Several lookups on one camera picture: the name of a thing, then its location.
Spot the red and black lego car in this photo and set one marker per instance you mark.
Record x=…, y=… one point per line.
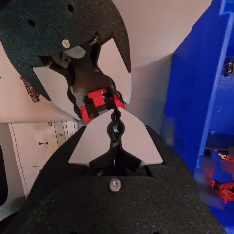
x=98, y=99

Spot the pile of mixed lego parts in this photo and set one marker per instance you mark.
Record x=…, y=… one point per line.
x=226, y=186

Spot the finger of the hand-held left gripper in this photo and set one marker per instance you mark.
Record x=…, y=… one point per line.
x=54, y=86
x=120, y=73

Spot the blue divided storage bin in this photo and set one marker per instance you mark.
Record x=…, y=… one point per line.
x=186, y=91

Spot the black rounded object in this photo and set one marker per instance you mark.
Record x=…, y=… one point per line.
x=2, y=173

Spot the lego instruction booklet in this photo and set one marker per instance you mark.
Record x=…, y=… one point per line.
x=36, y=149

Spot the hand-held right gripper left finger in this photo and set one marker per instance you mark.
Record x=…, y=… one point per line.
x=91, y=142

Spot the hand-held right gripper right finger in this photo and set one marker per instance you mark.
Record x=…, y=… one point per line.
x=140, y=144

